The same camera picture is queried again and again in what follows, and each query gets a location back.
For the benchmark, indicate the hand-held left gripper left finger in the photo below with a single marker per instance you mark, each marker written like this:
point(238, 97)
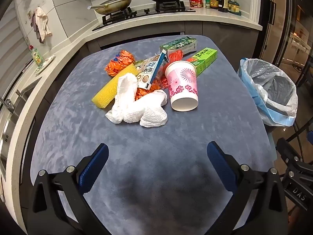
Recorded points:
point(94, 169)

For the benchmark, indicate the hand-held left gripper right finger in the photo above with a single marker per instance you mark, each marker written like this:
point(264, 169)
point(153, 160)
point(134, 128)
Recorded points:
point(221, 166)

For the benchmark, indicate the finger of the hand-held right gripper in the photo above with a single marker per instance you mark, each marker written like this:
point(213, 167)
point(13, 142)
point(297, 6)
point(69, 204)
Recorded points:
point(294, 167)

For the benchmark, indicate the blue trash bin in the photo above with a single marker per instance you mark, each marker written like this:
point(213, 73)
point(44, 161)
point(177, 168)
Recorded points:
point(276, 117)

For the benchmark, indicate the pink floral paper cup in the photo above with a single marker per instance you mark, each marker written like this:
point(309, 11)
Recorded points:
point(182, 83)

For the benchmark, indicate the bin with white bag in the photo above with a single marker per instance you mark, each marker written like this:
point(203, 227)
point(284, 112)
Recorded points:
point(259, 76)

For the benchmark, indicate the orange printed packet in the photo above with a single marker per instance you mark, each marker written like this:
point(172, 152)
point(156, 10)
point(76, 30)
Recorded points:
point(118, 62)

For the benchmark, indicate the blue and white carton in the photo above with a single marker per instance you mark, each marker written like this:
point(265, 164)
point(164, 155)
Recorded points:
point(150, 72)

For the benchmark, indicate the orange plastic bag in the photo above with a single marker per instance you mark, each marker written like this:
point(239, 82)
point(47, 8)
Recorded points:
point(176, 56)

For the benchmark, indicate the yellow sponge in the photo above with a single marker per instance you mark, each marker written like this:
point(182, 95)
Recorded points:
point(105, 95)

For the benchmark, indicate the crumpled white paper towel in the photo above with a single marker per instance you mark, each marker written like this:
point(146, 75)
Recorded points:
point(123, 90)
point(151, 112)

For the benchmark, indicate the steel kitchen sink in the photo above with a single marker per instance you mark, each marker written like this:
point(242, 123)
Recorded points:
point(9, 132)

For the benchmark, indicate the steel faucet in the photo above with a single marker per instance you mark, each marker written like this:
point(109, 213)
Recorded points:
point(9, 104)

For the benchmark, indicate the light green cardboard box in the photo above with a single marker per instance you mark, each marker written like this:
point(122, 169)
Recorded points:
point(204, 60)

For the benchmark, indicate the white plate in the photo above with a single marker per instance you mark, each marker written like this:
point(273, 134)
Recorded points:
point(46, 64)

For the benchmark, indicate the green dish soap bottle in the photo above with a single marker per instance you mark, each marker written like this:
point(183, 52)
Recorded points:
point(37, 57)

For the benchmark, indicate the dark green drink carton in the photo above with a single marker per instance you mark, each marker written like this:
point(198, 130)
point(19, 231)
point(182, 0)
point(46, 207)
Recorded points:
point(179, 44)

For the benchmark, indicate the hanging pink cloth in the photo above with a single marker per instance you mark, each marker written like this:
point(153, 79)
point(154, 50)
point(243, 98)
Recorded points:
point(41, 23)

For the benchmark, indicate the black gas stove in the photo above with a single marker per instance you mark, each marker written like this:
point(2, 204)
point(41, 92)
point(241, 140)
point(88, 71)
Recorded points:
point(137, 17)

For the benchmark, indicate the seasoning container set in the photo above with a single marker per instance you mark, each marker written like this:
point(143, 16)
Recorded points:
point(234, 8)

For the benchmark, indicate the beige frying pan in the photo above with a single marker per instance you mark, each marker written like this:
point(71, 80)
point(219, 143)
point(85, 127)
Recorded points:
point(115, 7)

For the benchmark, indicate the small green-lidded jar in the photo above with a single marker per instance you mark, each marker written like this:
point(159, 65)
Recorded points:
point(207, 4)

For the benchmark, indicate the red instant noodle cup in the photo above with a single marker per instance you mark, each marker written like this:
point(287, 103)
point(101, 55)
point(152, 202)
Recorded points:
point(195, 2)

